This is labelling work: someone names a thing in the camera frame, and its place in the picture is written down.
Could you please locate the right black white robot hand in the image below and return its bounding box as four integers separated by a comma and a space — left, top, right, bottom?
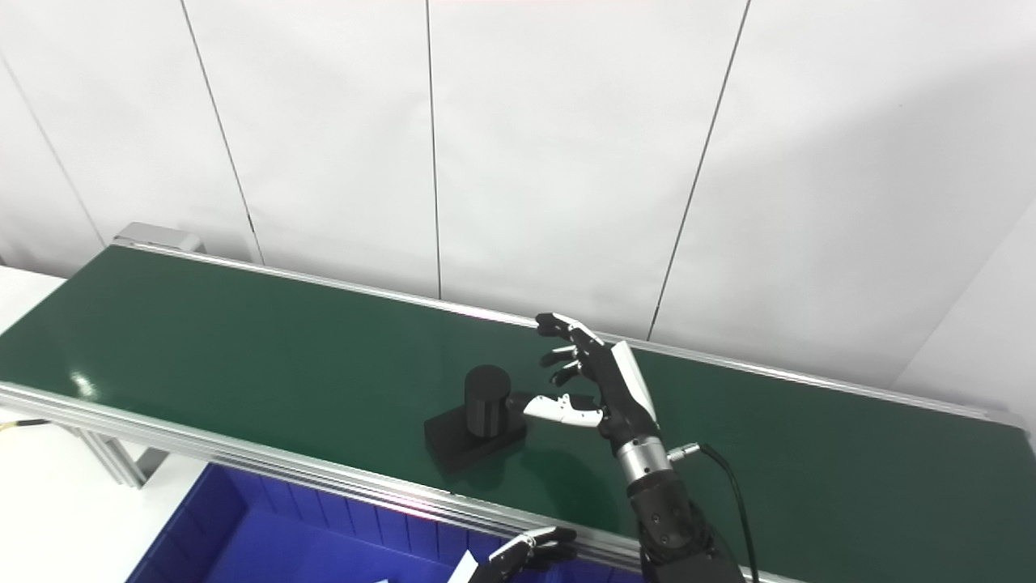
508, 313, 660, 450

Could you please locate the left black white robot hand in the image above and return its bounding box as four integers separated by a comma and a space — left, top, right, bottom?
449, 526, 580, 583

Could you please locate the black cylinder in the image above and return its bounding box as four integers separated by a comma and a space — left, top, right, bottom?
424, 364, 529, 474

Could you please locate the aluminium conveyor leg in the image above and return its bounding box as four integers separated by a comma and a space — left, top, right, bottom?
77, 428, 171, 489

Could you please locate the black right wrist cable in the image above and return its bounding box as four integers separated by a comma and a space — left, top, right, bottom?
668, 441, 762, 583

